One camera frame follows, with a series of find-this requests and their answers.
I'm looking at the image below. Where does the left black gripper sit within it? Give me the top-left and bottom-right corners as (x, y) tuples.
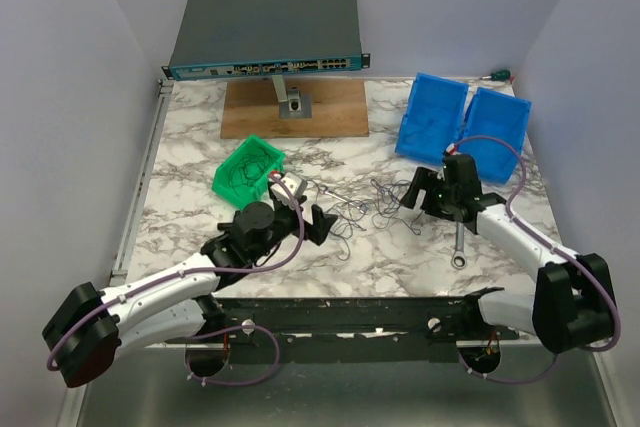
(250, 196), (336, 262)

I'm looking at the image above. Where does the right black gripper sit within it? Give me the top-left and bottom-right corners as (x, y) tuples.
(400, 166), (458, 222)

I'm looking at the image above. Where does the purple wire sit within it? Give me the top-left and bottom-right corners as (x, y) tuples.
(329, 177), (426, 262)

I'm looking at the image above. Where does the black wire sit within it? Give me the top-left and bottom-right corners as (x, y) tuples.
(227, 145), (275, 193)

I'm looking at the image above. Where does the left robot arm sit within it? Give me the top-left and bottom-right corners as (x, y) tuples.
(42, 201), (337, 388)

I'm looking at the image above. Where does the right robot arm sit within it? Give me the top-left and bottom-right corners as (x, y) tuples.
(400, 154), (621, 354)

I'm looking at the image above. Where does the small open-end chrome wrench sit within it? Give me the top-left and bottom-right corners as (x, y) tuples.
(317, 184), (368, 214)

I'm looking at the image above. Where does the blue storage bin left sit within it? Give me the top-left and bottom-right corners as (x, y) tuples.
(395, 73), (469, 165)

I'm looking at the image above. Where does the blue storage bin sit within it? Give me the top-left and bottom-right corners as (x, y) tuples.
(395, 73), (469, 165)
(459, 87), (531, 185)

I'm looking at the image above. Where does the blue storage bin right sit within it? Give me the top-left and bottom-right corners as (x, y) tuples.
(459, 87), (531, 185)

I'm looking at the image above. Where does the long ratchet chrome wrench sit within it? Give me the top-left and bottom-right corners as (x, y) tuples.
(451, 222), (467, 270)

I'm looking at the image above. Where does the green storage bin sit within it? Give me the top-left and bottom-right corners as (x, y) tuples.
(211, 135), (286, 209)

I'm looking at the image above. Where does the wooden base board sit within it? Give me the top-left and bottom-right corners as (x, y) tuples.
(220, 79), (369, 139)

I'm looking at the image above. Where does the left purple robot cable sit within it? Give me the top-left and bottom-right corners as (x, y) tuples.
(45, 171), (307, 387)

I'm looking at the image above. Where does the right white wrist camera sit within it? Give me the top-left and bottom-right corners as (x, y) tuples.
(439, 143), (457, 179)

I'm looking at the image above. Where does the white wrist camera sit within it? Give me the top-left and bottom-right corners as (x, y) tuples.
(439, 143), (457, 179)
(269, 172), (307, 210)

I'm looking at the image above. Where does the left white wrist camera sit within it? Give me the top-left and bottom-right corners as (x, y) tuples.
(269, 172), (307, 210)

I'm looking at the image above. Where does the black mounting base rail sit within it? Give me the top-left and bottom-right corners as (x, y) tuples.
(184, 295), (518, 364)

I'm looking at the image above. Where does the grey metal stand bracket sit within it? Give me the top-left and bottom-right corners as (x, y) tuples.
(271, 75), (312, 120)

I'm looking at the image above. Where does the green handled screwdriver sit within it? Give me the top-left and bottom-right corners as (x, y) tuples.
(480, 69), (512, 82)

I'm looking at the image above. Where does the grey network switch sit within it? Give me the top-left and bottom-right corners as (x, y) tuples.
(162, 0), (371, 81)

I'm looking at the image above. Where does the aluminium frame rail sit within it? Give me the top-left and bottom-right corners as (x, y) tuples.
(57, 80), (174, 426)

